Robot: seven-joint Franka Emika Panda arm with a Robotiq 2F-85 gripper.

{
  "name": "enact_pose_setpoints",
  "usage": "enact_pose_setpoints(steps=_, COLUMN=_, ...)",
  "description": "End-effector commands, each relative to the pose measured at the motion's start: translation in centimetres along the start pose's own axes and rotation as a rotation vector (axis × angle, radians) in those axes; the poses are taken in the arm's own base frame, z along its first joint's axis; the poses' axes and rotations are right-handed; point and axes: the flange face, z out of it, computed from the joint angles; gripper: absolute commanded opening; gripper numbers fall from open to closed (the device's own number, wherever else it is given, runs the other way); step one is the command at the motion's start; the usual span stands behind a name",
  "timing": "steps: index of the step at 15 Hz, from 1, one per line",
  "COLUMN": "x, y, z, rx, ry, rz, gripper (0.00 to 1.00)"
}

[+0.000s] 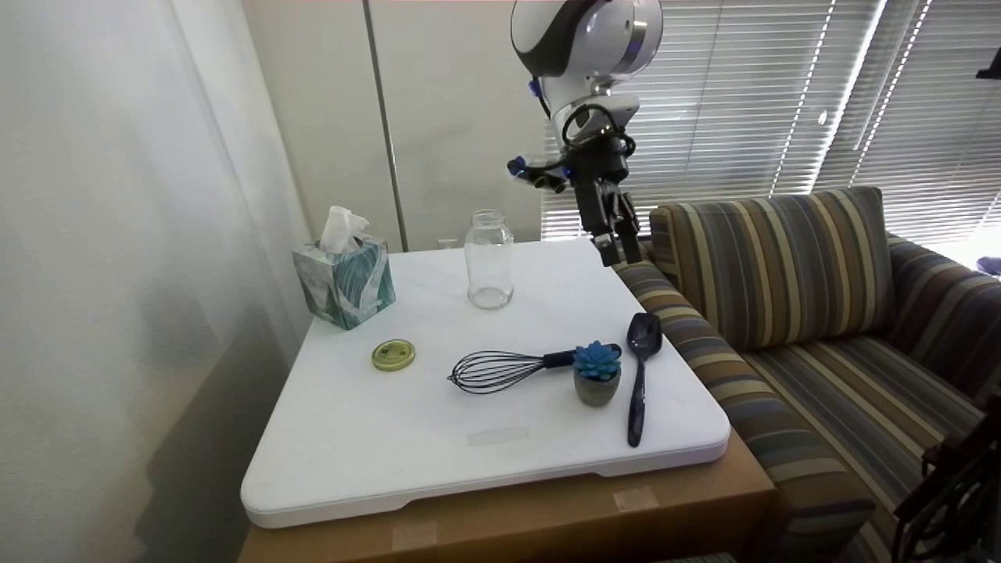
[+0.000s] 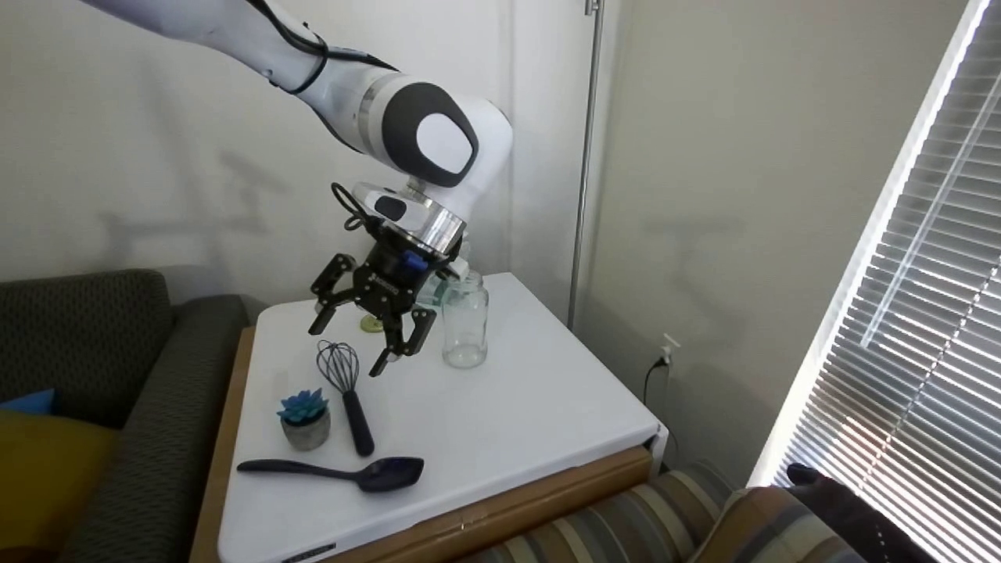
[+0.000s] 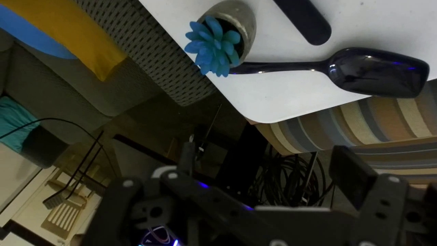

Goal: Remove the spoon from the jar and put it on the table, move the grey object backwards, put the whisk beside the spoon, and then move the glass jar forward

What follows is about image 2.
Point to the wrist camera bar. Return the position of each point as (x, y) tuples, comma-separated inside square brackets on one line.
[(388, 205)]

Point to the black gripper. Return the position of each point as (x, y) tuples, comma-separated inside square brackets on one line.
[(391, 273)]

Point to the black fabric pile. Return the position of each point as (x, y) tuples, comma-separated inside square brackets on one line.
[(847, 511)]

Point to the clear glass jar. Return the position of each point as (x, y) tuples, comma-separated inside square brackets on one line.
[(467, 332)]

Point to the blue cushion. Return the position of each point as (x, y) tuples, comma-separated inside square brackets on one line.
[(34, 402)]

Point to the dark grey couch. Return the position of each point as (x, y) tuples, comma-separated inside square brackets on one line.
[(96, 332)]

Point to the white window blinds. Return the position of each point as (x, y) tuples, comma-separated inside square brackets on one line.
[(939, 313)]

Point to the striped couch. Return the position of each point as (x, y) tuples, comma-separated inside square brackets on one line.
[(627, 520)]

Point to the thin metal wall pole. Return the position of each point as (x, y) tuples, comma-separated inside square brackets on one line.
[(582, 158)]

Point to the blue succulent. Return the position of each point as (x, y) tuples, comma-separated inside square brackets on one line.
[(304, 429)]

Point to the white wall outlet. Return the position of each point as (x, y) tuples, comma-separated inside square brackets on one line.
[(671, 345)]

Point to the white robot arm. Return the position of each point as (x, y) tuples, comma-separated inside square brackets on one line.
[(356, 106)]

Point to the yellow cushion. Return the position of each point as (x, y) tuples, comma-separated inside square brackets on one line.
[(42, 469)]

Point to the striped cushion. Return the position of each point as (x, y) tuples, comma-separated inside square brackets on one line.
[(772, 532)]

